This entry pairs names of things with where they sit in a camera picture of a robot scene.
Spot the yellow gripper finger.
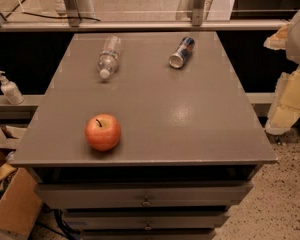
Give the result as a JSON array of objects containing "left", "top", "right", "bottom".
[
  {"left": 263, "top": 23, "right": 289, "bottom": 50},
  {"left": 265, "top": 65, "right": 300, "bottom": 135}
]

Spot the red apple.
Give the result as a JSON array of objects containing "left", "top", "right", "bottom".
[{"left": 85, "top": 114, "right": 121, "bottom": 152}]

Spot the redbull can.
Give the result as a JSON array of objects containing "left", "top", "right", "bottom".
[{"left": 169, "top": 37, "right": 195, "bottom": 69}]

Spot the top drawer with knob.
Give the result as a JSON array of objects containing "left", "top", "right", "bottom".
[{"left": 35, "top": 181, "right": 253, "bottom": 209}]

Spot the drawer with knob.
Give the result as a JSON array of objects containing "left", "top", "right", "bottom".
[
  {"left": 35, "top": 181, "right": 253, "bottom": 209},
  {"left": 64, "top": 209, "right": 229, "bottom": 230}
]

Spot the grey drawer cabinet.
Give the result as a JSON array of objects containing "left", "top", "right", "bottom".
[{"left": 13, "top": 32, "right": 275, "bottom": 240}]

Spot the clear plastic water bottle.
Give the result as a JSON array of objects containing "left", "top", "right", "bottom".
[{"left": 98, "top": 35, "right": 122, "bottom": 79}]

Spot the middle drawer with knob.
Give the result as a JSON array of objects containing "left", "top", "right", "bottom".
[{"left": 64, "top": 209, "right": 229, "bottom": 230}]

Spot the white pump dispenser bottle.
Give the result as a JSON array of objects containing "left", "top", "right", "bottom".
[{"left": 0, "top": 70, "right": 24, "bottom": 105}]

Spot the cardboard box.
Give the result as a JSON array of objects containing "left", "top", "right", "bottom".
[{"left": 0, "top": 126, "right": 42, "bottom": 240}]

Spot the metal bracket post right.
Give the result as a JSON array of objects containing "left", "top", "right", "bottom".
[{"left": 191, "top": 0, "right": 205, "bottom": 26}]

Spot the metal bracket post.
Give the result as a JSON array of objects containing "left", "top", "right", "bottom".
[
  {"left": 191, "top": 0, "right": 205, "bottom": 26},
  {"left": 64, "top": 0, "right": 81, "bottom": 27}
]

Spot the metal bracket post left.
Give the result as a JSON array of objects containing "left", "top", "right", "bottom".
[{"left": 64, "top": 0, "right": 81, "bottom": 27}]

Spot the black cable on ledge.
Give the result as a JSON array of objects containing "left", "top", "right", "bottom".
[{"left": 22, "top": 11, "right": 102, "bottom": 22}]

